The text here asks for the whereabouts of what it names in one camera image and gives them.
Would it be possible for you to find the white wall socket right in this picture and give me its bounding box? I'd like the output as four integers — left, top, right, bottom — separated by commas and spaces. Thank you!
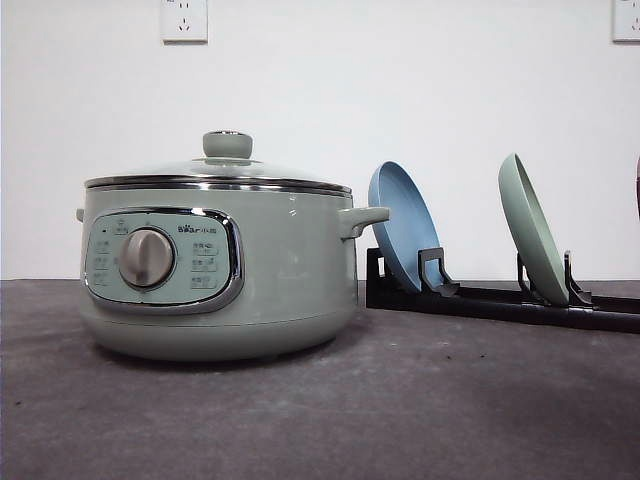
608, 0, 640, 48

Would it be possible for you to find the glass lid with green knob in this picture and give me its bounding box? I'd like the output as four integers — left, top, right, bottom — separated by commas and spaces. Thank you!
85, 130, 353, 198

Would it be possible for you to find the white wall socket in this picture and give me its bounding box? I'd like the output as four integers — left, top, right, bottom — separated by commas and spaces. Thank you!
160, 0, 209, 47
608, 0, 640, 48

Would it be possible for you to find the white wall socket left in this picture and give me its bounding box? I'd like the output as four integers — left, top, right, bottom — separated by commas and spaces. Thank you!
160, 0, 209, 47

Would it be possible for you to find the green plate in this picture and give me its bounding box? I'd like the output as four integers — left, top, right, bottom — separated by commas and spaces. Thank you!
498, 153, 570, 307

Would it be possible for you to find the black plate rack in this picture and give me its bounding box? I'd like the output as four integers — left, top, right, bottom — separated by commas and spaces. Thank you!
366, 247, 640, 333

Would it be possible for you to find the blue plate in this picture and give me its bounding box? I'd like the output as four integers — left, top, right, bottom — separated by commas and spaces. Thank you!
368, 161, 442, 291

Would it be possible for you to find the green electric steamer pot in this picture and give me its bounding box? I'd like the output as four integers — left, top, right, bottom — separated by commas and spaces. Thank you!
76, 175, 389, 361

